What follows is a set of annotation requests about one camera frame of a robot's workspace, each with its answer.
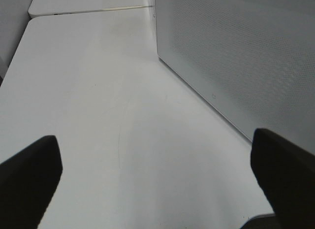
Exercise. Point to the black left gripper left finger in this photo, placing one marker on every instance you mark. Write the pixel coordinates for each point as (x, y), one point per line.
(28, 181)

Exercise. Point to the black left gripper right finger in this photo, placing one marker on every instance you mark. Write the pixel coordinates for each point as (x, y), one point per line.
(286, 174)

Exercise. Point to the white glass microwave door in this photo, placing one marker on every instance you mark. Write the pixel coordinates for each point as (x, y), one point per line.
(252, 60)

